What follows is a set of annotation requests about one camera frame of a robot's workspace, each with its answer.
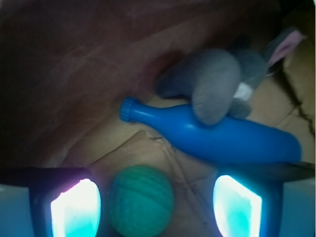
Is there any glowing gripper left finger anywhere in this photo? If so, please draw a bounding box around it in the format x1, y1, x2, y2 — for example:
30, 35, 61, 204
0, 167, 101, 237

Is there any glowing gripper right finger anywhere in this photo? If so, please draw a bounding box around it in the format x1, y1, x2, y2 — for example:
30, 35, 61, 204
212, 162, 316, 237

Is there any green textured ball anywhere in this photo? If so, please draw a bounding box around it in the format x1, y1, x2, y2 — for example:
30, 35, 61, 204
108, 165, 174, 237

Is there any blue plastic bottle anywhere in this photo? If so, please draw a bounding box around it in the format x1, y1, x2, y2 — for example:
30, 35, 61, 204
119, 97, 302, 164

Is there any grey plush bunny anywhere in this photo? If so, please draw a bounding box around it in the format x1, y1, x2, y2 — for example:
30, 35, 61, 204
156, 27, 305, 125

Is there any brown paper bag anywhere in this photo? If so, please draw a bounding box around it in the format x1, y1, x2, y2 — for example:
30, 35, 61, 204
0, 0, 316, 237

